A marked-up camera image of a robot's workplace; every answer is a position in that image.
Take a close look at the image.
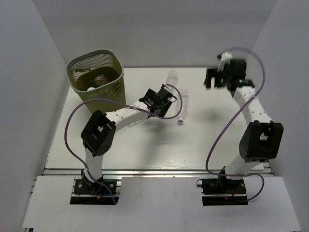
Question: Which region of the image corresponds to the crushed clear bottle white cap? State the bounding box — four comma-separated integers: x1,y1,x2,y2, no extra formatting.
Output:
129,120,144,128

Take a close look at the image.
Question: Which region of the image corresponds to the clear bottle blue cap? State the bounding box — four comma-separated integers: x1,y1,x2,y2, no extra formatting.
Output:
177,88,189,125
165,71,179,87

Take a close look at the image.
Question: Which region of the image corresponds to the clear crushed bottle front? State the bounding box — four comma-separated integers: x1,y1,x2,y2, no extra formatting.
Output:
94,74,110,87

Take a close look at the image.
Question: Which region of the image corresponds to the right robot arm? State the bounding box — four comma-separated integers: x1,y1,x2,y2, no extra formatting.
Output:
204,57,283,193

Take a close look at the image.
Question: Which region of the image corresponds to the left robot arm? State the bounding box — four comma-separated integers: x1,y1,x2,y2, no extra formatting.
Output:
81,84,175,193

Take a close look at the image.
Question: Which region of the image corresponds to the olive green mesh bin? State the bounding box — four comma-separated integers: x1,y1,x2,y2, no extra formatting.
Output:
66,49,126,104

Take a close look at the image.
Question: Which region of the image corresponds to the clear bottle blue cap back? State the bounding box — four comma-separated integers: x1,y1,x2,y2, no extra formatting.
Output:
165,71,179,87

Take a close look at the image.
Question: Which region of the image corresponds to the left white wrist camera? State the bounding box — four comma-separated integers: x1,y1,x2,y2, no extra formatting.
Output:
162,83,174,95

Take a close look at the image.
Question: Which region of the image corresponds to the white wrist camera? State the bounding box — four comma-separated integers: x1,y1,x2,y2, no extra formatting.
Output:
162,83,174,95
217,51,233,72

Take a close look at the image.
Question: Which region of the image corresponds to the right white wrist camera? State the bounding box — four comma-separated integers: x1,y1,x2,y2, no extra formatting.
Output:
217,51,233,72

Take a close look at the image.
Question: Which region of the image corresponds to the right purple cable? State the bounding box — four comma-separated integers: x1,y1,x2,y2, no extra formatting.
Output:
205,47,267,202

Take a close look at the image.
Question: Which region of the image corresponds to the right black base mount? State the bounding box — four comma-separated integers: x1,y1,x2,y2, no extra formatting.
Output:
196,177,248,206

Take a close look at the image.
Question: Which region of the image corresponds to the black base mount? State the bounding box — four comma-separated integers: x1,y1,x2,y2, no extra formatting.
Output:
196,177,248,206
70,179,121,205

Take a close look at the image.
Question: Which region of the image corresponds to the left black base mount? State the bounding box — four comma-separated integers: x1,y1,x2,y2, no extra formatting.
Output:
70,179,121,205

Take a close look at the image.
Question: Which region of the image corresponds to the aluminium front rail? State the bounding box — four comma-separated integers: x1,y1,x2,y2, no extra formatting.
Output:
43,169,210,176

